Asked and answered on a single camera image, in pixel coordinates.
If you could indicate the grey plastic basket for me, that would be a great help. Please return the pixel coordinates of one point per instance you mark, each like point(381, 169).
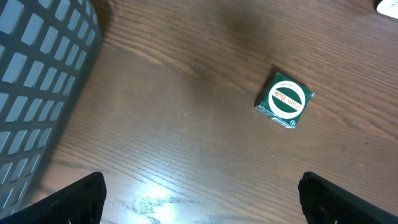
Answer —
point(48, 48)

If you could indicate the green Zam-Buk box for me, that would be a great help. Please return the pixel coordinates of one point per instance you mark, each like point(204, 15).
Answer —
point(284, 100)

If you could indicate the white barcode scanner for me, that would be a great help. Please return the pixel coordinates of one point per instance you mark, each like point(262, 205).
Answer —
point(388, 8)

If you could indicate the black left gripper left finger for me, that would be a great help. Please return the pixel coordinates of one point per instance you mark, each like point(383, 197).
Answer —
point(80, 202)

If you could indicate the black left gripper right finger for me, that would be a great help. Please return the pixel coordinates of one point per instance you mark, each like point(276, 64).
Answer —
point(324, 202)

